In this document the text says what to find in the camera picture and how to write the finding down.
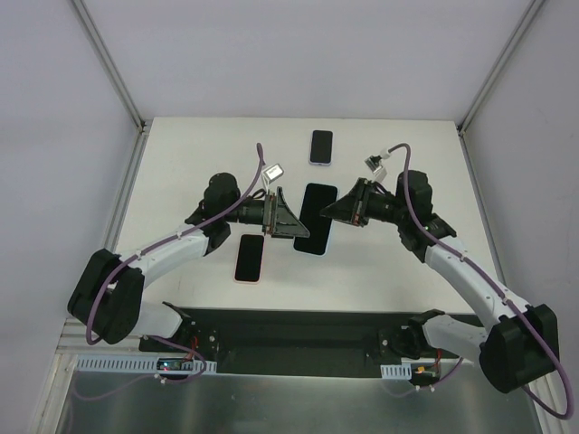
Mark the light blue phone case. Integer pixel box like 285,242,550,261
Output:
292,182,339,258

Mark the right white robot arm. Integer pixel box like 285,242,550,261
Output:
321,170,559,393

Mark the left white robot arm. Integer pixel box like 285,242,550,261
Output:
67,173,309,352

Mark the phone in lilac case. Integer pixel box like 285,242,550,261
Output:
308,130,333,166

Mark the phone in pink case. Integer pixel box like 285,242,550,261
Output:
233,234,265,284

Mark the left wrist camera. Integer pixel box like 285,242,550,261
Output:
261,164,284,184

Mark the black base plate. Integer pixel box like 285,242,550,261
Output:
138,305,488,376

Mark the left aluminium frame post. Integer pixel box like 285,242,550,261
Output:
69,0,147,133

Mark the aluminium frame post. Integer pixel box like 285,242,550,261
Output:
69,0,147,133
457,0,547,137

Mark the right white cable duct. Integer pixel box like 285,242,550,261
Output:
380,363,413,381

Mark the white cable duct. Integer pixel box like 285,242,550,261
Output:
76,355,217,375
380,363,413,381

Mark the right aluminium frame post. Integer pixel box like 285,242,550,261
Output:
457,0,547,137

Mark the left white cable duct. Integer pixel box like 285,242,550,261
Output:
76,355,217,375

